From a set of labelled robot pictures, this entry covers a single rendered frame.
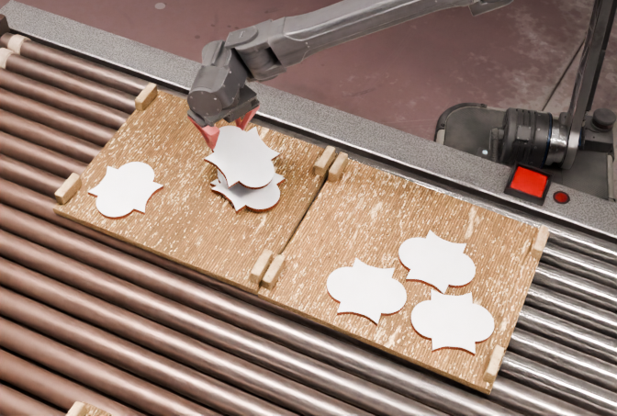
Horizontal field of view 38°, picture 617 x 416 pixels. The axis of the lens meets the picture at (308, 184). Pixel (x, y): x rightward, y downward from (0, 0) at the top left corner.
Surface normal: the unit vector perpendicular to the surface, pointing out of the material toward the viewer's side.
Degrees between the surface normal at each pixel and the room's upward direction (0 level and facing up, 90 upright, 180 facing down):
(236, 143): 15
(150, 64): 0
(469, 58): 0
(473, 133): 0
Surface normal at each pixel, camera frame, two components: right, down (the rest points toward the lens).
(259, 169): 0.19, -0.47
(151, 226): 0.04, -0.65
